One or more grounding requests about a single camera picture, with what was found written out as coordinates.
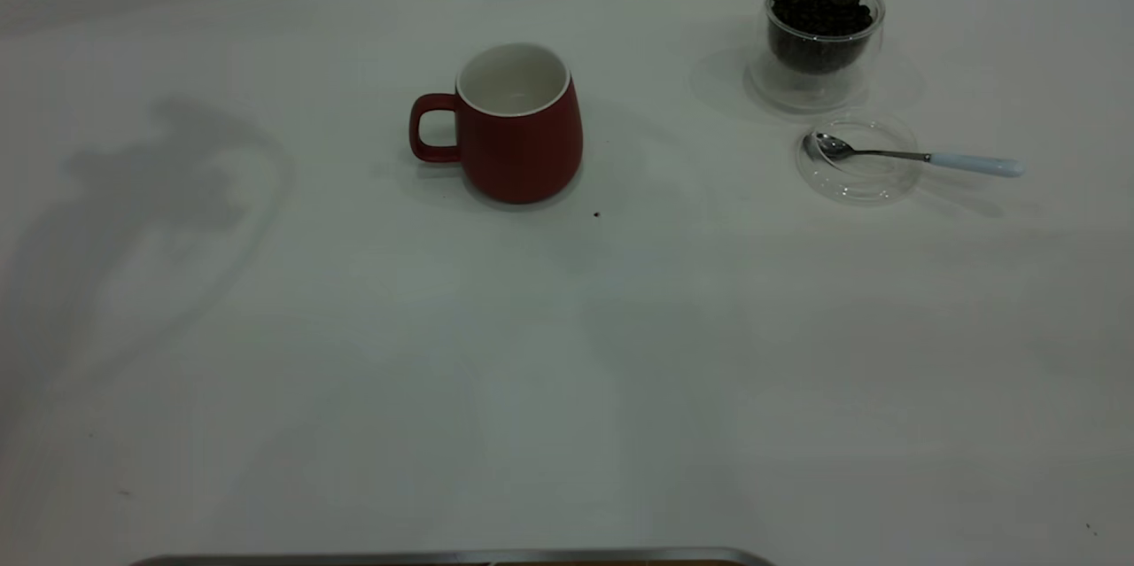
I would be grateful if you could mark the grey metal frame edge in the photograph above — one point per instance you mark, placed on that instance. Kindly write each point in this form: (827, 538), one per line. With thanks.
(443, 557)

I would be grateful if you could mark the dark coffee beans pile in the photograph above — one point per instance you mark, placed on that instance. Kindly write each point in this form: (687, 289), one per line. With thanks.
(819, 21)

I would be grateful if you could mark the red ceramic mug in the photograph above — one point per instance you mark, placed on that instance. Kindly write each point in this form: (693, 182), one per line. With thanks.
(523, 150)

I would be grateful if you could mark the clear round glass lid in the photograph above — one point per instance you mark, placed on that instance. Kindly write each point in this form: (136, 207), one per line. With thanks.
(873, 185)

